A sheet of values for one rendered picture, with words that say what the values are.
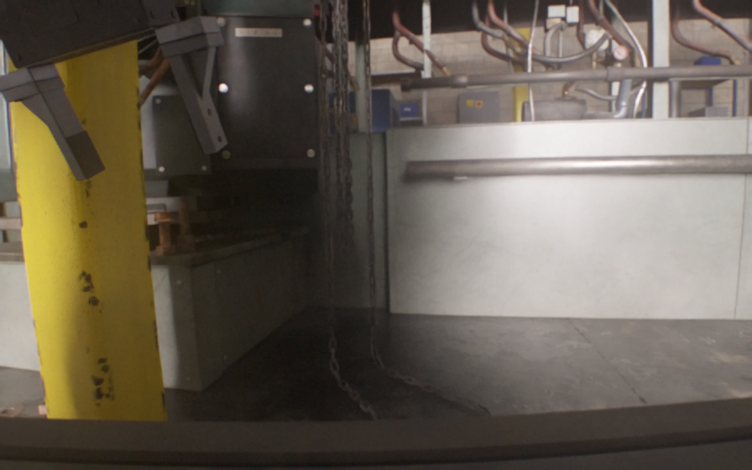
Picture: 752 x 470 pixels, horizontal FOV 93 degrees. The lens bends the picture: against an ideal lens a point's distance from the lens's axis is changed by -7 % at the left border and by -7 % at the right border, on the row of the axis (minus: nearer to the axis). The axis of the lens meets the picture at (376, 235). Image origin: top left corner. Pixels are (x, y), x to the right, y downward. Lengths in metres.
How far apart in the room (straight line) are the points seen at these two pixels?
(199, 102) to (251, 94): 0.53
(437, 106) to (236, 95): 5.45
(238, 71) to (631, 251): 1.17
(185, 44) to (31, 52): 0.13
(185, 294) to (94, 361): 0.35
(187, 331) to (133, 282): 0.34
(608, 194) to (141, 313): 1.20
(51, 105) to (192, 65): 0.14
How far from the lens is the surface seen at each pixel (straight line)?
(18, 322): 1.21
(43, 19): 0.40
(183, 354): 0.89
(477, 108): 5.98
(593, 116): 1.40
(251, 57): 0.90
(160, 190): 0.90
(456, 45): 6.47
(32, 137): 0.55
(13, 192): 1.11
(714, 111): 6.61
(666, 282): 1.42
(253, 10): 0.96
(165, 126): 0.85
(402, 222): 1.24
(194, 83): 0.36
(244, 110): 0.88
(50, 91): 0.44
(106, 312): 0.52
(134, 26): 0.36
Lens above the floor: 0.39
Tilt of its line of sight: 6 degrees down
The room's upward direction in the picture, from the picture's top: 1 degrees counter-clockwise
